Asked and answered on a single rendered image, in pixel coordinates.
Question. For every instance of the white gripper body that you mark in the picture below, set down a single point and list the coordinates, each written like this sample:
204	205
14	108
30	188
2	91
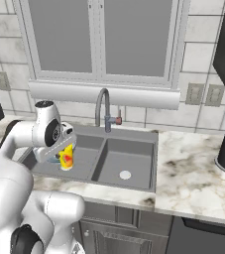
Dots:
53	149

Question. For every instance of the dark dishwasher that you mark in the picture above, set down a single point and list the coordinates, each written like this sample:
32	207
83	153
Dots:
203	239

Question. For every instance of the grey double sink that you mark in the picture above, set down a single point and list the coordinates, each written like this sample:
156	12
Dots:
124	158

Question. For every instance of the small round cupboard knob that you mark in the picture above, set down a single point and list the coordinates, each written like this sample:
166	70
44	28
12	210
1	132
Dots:
86	233

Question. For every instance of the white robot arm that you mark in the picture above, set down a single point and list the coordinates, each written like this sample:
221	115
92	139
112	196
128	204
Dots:
8	191

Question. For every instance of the white framed window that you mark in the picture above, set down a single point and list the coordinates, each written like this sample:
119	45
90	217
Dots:
99	39

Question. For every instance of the grey false drawer front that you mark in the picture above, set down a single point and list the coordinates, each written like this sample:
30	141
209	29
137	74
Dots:
127	215

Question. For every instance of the grey cupboard door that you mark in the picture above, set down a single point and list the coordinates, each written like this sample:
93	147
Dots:
124	239

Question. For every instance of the grey wall socket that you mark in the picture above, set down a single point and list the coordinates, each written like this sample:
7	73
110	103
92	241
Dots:
195	94
3	81
215	95

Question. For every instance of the grey tap with red lever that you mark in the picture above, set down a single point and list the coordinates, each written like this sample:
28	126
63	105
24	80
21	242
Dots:
107	115

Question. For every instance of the white window sill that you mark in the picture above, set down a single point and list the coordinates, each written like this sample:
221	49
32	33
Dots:
134	96

